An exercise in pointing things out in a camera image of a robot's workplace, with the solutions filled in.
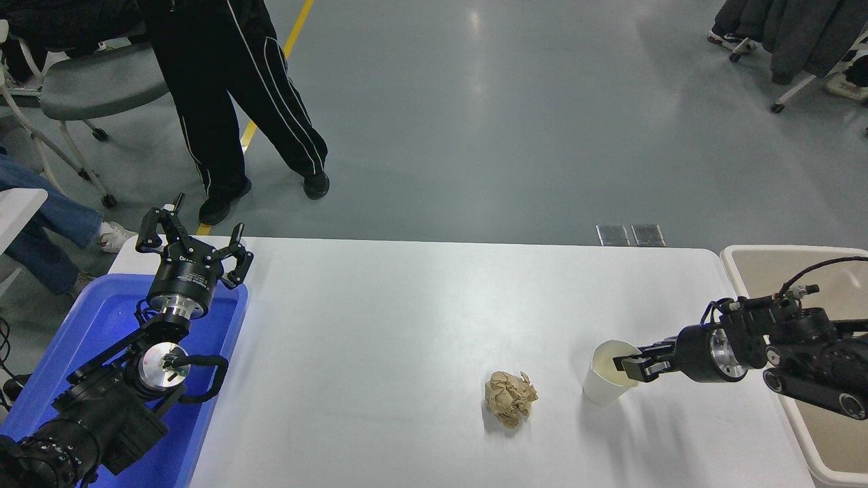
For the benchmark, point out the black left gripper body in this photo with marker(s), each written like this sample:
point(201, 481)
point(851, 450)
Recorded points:
point(184, 274)

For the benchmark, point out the small white side table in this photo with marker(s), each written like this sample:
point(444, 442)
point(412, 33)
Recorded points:
point(17, 210)

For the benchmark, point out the black jacket on chair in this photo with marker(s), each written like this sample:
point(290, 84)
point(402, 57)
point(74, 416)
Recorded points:
point(68, 20)

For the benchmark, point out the dark grey coats on chair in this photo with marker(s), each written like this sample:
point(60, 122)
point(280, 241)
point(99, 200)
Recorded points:
point(800, 34)

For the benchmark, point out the crumpled tan paper ball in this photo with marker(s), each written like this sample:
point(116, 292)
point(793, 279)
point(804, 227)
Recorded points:
point(510, 400)

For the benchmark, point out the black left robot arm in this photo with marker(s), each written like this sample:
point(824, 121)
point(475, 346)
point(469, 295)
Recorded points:
point(102, 407)

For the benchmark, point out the blue plastic tray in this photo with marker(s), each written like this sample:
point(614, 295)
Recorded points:
point(95, 318)

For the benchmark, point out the white paper cup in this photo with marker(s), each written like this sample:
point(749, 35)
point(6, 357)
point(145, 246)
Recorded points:
point(602, 379)

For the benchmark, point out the large pale plastic bin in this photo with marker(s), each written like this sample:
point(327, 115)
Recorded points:
point(766, 278)

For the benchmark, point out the grey wheeled chair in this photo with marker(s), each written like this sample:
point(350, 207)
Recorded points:
point(102, 85)

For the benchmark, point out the white wheeled chair frame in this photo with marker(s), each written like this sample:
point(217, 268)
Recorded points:
point(797, 88)

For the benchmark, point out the standing person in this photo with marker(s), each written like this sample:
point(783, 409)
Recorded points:
point(224, 102)

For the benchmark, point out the person's pale shoe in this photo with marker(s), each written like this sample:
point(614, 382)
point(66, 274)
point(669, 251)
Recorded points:
point(724, 39)
point(844, 87)

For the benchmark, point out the metal floor socket plate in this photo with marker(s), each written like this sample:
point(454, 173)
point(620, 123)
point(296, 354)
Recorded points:
point(613, 235)
point(648, 235)

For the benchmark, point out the seated person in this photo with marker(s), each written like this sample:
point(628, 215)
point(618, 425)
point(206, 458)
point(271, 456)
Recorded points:
point(41, 217)

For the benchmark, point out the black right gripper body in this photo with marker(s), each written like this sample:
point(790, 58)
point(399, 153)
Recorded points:
point(693, 354)

